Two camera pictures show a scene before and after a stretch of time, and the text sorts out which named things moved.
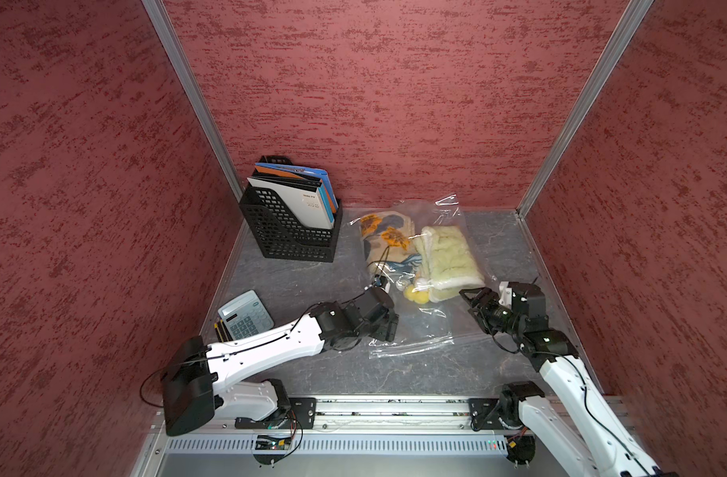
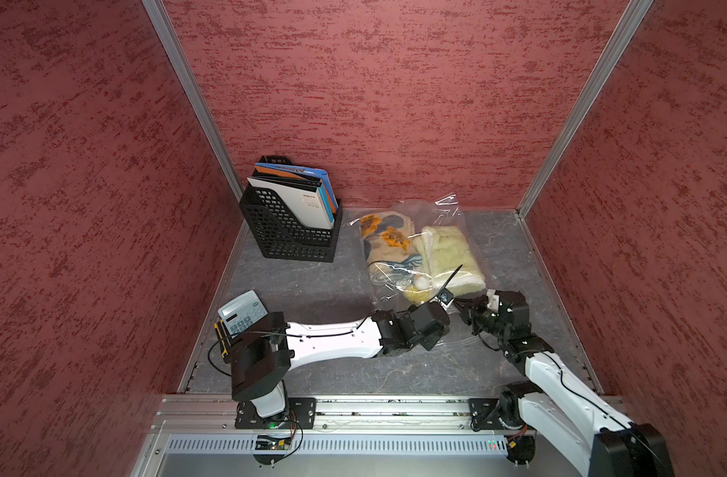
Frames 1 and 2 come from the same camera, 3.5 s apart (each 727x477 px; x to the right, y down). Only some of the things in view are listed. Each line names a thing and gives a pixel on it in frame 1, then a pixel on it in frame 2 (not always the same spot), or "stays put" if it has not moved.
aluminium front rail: x=298 y=415 stays put
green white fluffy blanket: x=446 y=264 stays put
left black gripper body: x=383 y=329 -> x=429 y=342
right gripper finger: x=475 y=295 -> x=466 y=307
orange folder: x=280 y=171 stays put
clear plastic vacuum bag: x=424 y=254 stays put
